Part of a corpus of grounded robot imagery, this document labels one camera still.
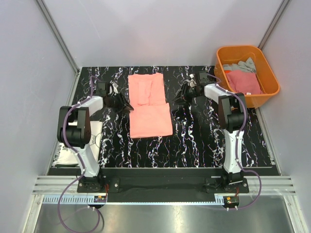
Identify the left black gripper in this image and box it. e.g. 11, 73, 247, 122
107, 92, 134, 115

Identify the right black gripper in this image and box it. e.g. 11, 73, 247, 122
171, 83, 201, 106

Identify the salmon pink t-shirt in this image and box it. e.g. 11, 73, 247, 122
128, 73, 173, 139

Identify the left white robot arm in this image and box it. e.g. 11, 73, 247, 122
57, 82, 134, 192

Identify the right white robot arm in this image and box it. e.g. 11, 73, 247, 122
173, 71, 248, 175

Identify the dark pink t-shirt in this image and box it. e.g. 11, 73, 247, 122
226, 70, 262, 95

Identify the grey t-shirt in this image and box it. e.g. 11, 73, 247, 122
223, 57, 256, 73

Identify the folded white printed t-shirt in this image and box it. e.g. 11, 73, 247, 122
53, 120, 103, 168

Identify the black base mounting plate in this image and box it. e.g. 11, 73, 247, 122
47, 167, 251, 203

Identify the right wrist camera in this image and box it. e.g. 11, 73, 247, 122
188, 74, 197, 88

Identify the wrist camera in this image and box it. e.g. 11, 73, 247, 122
109, 83, 119, 96
188, 74, 197, 88

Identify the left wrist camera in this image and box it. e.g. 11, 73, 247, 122
109, 83, 119, 96

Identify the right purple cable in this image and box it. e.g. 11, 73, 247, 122
201, 74, 262, 211

